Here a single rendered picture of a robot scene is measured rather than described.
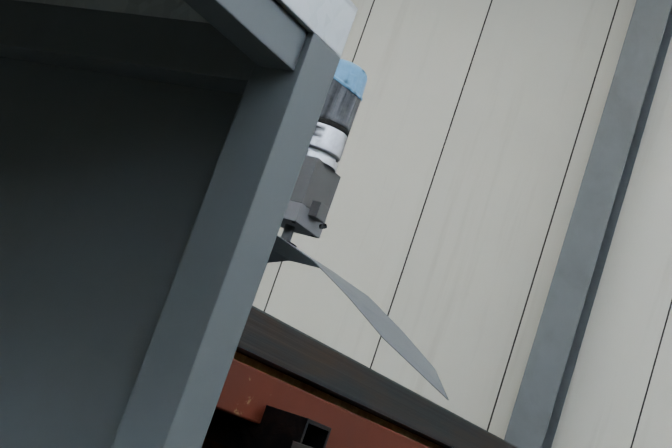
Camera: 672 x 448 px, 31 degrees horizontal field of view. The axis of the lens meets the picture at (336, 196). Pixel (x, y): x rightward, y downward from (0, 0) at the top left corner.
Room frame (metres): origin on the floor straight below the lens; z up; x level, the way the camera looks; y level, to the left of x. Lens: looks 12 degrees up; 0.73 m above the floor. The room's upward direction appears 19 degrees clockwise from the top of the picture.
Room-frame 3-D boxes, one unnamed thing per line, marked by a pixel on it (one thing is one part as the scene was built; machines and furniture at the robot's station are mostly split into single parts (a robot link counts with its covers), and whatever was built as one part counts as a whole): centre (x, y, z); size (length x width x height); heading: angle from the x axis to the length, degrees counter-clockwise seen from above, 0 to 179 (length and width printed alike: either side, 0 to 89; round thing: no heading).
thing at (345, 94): (1.80, 0.05, 1.27); 0.09 x 0.08 x 0.11; 54
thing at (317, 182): (1.79, 0.04, 1.12); 0.10 x 0.09 x 0.16; 61
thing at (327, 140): (1.80, 0.05, 1.20); 0.08 x 0.08 x 0.05
